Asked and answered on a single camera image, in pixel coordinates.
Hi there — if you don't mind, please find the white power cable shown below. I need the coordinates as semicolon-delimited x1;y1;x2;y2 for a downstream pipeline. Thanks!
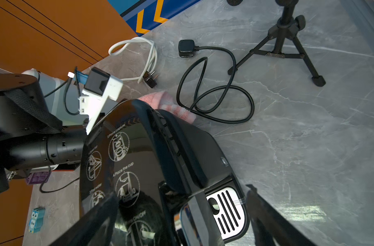
107;36;159;89

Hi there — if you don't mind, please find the purple block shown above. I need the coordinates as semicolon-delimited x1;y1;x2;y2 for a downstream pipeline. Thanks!
25;171;51;185

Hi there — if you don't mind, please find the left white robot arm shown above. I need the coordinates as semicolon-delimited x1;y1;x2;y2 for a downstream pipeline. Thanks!
0;74;86;194

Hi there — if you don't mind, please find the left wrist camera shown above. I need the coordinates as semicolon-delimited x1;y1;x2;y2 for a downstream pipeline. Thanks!
68;67;123;134

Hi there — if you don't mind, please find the black power cable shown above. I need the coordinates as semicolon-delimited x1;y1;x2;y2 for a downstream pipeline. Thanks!
175;39;256;125

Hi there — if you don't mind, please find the black coffee machine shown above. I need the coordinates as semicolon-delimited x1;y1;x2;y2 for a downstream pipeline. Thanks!
79;99;249;246

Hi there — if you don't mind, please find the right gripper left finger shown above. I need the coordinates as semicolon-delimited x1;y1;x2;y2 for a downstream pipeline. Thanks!
51;192;118;246

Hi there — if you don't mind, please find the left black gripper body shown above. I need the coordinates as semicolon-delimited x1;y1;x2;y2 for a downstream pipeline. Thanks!
2;126;87;172

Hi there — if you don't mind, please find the white coffee machine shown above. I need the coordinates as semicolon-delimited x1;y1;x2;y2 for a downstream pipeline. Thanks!
23;69;89;126

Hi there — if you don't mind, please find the pink cloth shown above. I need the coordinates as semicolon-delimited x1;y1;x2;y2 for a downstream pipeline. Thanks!
139;91;196;124

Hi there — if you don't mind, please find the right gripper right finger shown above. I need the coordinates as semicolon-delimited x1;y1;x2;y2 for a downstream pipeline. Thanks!
246;184;315;246

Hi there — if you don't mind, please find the black microphone on tripod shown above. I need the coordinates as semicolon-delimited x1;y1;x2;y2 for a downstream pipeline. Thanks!
225;0;327;88

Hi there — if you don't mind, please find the blue owl toy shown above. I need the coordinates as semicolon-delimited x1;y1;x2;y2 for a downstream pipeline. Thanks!
28;207;45;233

